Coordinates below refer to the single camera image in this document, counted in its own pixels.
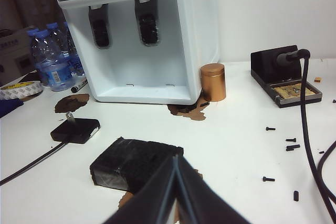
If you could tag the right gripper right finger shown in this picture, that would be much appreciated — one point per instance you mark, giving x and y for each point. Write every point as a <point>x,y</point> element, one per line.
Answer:
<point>207,203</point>

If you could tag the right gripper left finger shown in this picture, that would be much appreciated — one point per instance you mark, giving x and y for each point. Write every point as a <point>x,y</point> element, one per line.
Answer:
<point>147,203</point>

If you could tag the silver USB flash drive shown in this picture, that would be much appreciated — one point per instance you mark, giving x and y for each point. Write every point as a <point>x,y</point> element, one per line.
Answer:
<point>69,117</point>

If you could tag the black sponge block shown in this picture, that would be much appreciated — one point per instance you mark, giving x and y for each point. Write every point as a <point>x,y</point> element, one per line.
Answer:
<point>131,161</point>

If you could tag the black USB hub box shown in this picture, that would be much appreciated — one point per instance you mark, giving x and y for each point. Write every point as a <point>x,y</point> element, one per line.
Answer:
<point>76,129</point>

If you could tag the grey printed cardboard box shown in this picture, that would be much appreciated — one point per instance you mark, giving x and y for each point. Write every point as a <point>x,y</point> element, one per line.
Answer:
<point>15,56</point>

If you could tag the brown stain patch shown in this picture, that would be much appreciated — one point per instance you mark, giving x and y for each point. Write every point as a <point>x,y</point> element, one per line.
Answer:
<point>191,113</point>
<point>71,103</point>

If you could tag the gold cylindrical can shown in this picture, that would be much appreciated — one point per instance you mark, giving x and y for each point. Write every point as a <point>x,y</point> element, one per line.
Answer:
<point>213,85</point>

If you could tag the white AUX water dispenser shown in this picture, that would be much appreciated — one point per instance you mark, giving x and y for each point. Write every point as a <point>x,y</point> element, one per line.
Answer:
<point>147,72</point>

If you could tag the black marker pen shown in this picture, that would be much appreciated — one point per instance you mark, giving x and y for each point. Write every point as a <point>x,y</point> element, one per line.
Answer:
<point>78,85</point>

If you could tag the black soldering iron stand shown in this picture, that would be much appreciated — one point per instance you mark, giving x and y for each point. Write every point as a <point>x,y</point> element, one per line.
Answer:
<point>265,69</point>

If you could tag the clear water bottle blue cap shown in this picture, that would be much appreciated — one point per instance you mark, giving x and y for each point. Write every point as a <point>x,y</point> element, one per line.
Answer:
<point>50,69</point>
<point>53,35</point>
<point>32,37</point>
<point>74,61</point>

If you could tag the small orange connector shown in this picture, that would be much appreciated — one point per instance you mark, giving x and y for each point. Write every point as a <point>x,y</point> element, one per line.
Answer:
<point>318,80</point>

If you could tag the blue cloth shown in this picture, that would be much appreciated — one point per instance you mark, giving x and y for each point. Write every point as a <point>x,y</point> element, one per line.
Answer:
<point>9,107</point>

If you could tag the white tape roll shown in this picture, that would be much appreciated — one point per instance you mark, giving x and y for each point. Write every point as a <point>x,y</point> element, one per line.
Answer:
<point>21,90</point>

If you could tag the black dispenser tap lever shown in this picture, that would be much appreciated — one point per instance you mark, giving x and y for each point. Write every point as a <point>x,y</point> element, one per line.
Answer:
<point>148,24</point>
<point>99,27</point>

